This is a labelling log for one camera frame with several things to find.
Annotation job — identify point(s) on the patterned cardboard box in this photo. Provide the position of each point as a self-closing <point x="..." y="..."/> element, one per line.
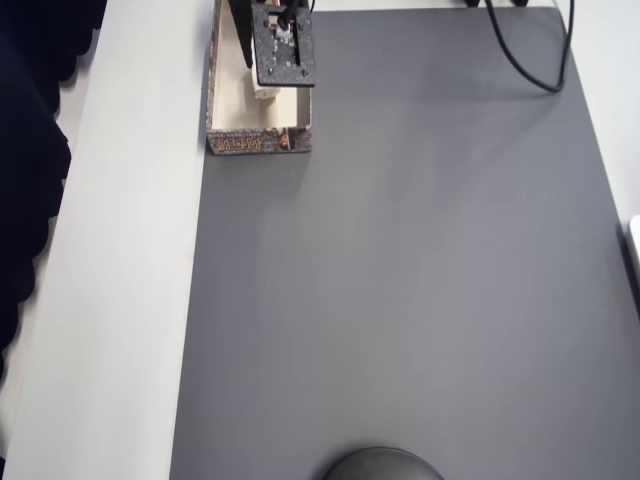
<point x="235" y="115"/>

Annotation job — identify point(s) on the small white block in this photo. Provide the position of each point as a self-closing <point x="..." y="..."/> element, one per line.
<point x="265" y="92"/>

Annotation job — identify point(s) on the grey desk mat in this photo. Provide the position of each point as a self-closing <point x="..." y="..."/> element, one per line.
<point x="375" y="300"/>

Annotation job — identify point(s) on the black round-base stand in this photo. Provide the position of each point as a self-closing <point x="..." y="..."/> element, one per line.
<point x="382" y="465"/>

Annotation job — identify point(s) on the black gripper camera mount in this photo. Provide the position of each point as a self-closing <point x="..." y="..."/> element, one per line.
<point x="285" y="65"/>

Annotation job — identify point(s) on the dark blue curtain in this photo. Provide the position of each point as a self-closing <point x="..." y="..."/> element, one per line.
<point x="25" y="150"/>

